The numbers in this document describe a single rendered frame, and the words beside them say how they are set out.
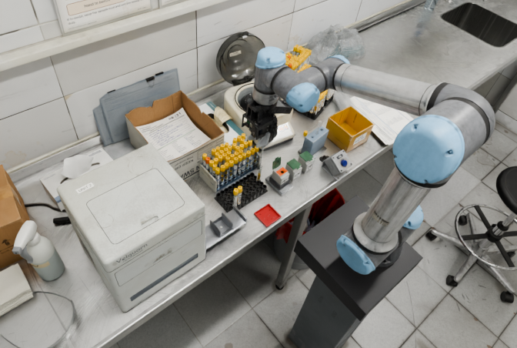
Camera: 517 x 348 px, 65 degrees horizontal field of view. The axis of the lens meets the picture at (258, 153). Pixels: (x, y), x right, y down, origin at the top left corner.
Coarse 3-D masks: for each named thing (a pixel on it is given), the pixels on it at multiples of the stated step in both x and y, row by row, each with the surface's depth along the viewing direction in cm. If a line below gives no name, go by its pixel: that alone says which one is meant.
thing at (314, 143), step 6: (312, 132) 155; (318, 132) 155; (324, 132) 155; (306, 138) 152; (312, 138) 153; (318, 138) 153; (324, 138) 158; (306, 144) 154; (312, 144) 152; (318, 144) 156; (324, 144) 162; (300, 150) 160; (306, 150) 156; (312, 150) 156; (318, 150) 161; (324, 150) 162
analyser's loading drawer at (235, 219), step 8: (224, 216) 130; (232, 216) 133; (240, 216) 133; (208, 224) 131; (216, 224) 131; (224, 224) 131; (232, 224) 128; (240, 224) 132; (208, 232) 129; (216, 232) 128; (224, 232) 129; (208, 240) 127; (216, 240) 127
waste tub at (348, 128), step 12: (348, 108) 167; (336, 120) 167; (348, 120) 172; (360, 120) 166; (336, 132) 162; (348, 132) 170; (360, 132) 157; (336, 144) 165; (348, 144) 159; (360, 144) 166
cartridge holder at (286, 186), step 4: (268, 176) 149; (268, 180) 148; (272, 180) 146; (288, 180) 146; (272, 184) 147; (276, 184) 145; (284, 184) 145; (288, 184) 148; (276, 188) 146; (280, 188) 145; (284, 188) 146; (288, 188) 147; (280, 192) 146; (284, 192) 145
